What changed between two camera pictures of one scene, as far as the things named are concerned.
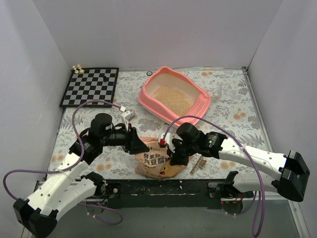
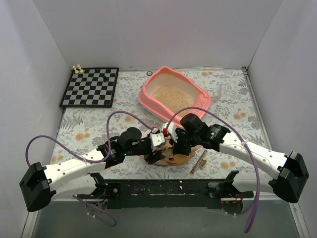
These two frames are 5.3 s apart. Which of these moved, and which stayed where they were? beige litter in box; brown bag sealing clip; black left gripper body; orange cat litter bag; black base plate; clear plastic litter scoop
Moved: orange cat litter bag; black left gripper body
Stayed: beige litter in box; clear plastic litter scoop; black base plate; brown bag sealing clip
